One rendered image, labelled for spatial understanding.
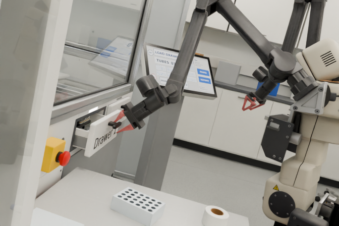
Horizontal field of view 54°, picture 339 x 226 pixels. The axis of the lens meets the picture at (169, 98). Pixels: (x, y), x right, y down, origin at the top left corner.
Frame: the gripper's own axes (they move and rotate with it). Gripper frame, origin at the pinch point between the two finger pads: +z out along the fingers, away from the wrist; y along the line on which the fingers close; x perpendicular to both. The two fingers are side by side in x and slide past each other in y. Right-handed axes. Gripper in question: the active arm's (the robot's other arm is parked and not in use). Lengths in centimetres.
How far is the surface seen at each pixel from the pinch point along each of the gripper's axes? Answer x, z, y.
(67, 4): 84, -35, 15
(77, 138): 15.8, 6.9, 4.2
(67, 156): 36.5, 1.1, 1.5
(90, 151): 17.3, 4.8, -1.4
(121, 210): 34.0, -1.4, -18.4
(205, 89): -101, -26, -13
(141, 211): 35.5, -6.8, -20.9
